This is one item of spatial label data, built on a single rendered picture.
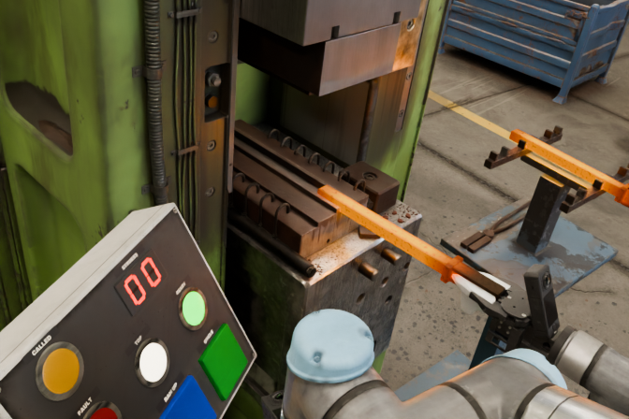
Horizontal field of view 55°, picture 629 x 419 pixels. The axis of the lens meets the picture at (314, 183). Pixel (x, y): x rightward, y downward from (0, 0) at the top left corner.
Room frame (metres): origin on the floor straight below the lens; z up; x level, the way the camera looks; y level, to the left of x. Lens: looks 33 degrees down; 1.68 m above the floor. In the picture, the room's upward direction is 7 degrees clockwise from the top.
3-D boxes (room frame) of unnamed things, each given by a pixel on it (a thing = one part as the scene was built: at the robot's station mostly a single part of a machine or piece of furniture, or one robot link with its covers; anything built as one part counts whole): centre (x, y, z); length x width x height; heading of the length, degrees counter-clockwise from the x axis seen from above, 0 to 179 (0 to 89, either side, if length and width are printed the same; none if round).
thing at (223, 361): (0.57, 0.10, 1.01); 0.07 x 0.05 x 0.07; 165
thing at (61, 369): (0.40, 0.23, 1.16); 0.05 x 0.03 x 0.04; 140
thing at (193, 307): (0.58, 0.14, 1.09); 0.05 x 0.03 x 0.04; 140
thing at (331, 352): (0.38, -0.04, 1.23); 0.09 x 0.08 x 0.11; 35
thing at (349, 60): (1.12, 0.11, 1.32); 0.42 x 0.20 x 0.10; 50
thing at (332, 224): (1.12, 0.11, 0.96); 0.42 x 0.20 x 0.09; 50
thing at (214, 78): (0.94, 0.19, 1.24); 0.03 x 0.03 x 0.07; 50
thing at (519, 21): (4.82, -1.54, 0.36); 1.20 x 0.80 x 0.72; 48
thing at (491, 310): (0.76, -0.33, 1.01); 0.09 x 0.05 x 0.02; 53
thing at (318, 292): (1.17, 0.08, 0.69); 0.56 x 0.38 x 0.45; 50
